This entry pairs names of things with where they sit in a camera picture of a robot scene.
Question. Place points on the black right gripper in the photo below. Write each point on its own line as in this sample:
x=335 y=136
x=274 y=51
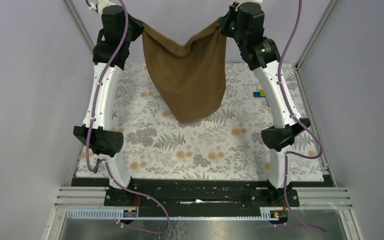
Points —
x=233 y=12

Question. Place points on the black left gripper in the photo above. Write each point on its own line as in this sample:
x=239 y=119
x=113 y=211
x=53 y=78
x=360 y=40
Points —
x=137 y=27

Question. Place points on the brown cloth napkin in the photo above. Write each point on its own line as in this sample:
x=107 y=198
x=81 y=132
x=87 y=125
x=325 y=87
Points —
x=190 y=78

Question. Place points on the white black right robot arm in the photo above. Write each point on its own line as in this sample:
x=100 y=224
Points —
x=263 y=59

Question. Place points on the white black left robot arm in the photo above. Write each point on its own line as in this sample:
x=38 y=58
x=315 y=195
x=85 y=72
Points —
x=102 y=142

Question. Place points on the colourful toy block structure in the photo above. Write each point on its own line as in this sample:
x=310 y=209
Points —
x=259 y=94

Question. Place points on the floral patterned table mat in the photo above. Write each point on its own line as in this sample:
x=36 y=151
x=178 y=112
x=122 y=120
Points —
x=224 y=146

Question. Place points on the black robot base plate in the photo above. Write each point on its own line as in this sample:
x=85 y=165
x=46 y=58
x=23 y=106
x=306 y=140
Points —
x=198 y=198

